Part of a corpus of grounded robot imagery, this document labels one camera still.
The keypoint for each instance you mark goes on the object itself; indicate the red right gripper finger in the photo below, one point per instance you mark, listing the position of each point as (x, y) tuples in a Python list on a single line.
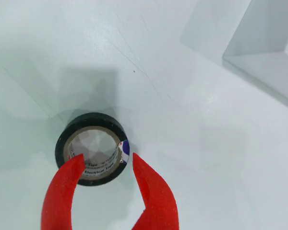
[(160, 206)]

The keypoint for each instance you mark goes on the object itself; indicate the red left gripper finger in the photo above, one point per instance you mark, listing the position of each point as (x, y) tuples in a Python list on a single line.
[(58, 196)]

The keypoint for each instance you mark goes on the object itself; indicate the black electrical tape roll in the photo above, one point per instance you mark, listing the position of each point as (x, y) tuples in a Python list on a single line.
[(62, 148)]

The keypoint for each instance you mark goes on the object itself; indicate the white cardboard bin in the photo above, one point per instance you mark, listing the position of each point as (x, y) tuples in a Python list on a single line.
[(261, 64)]

